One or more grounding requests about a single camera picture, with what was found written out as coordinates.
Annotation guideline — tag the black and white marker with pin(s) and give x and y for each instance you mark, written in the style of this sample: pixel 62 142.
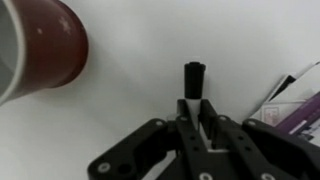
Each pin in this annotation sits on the black and white marker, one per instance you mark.
pixel 194 80

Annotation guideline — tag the white paper sheets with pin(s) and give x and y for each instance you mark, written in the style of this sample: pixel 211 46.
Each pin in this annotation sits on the white paper sheets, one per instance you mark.
pixel 293 90

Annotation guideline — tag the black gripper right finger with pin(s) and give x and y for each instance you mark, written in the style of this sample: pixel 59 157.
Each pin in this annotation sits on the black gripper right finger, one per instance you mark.
pixel 253 150

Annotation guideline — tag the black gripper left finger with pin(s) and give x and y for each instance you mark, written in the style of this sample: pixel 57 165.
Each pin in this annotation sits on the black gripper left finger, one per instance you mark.
pixel 188 143

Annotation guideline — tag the red mug with white rim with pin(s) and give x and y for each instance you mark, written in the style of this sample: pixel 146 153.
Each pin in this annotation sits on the red mug with white rim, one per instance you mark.
pixel 50 46

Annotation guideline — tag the purple edged booklet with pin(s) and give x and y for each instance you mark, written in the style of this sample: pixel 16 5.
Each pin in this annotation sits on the purple edged booklet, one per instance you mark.
pixel 300 116

